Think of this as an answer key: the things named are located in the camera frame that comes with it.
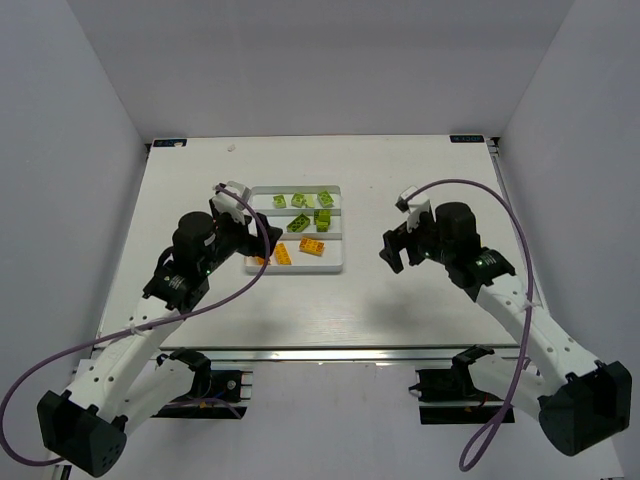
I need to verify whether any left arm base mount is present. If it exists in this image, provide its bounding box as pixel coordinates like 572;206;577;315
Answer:
154;348;252;420

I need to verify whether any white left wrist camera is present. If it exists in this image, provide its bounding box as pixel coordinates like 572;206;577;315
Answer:
209;181;252;225

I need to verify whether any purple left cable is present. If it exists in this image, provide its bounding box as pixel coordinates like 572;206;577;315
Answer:
0;183;274;465

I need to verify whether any blue right corner label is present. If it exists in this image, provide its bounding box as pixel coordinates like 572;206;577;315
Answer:
449;134;485;144

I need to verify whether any lime square lego brick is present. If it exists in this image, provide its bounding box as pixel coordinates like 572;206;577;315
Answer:
314;209;331;233

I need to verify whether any lime lego brick hidden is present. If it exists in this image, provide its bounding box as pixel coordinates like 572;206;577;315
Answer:
317;190;334;208

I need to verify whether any blue corner label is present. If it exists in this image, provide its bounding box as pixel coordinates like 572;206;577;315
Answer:
449;134;485;144
152;138;187;148

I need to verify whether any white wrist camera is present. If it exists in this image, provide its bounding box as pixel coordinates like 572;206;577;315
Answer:
209;181;252;225
395;185;431;233

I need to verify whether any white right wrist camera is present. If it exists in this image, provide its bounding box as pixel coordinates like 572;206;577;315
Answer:
395;185;431;233

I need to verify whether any yellow lego brick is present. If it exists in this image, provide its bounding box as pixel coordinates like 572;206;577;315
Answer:
274;243;292;266

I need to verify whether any lime round-stud lego brick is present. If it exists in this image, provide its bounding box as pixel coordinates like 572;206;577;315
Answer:
272;195;287;209

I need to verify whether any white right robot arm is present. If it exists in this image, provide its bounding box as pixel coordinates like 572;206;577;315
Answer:
380;199;632;456

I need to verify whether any orange lego brick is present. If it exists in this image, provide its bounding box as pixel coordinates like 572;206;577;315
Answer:
299;237;325;256

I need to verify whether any lime long lego brick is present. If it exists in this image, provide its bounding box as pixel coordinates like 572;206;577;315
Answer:
287;213;311;233

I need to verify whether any lime small lego brick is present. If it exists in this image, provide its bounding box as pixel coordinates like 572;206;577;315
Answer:
291;192;306;208

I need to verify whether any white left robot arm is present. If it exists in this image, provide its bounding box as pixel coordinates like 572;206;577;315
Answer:
37;212;283;478

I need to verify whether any blue left corner label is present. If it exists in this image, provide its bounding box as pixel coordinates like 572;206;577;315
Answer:
152;138;187;148

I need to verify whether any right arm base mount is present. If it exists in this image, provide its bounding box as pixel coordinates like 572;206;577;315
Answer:
408;345;503;425

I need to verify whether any white three-compartment tray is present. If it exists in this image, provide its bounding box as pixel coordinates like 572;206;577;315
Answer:
250;185;344;275

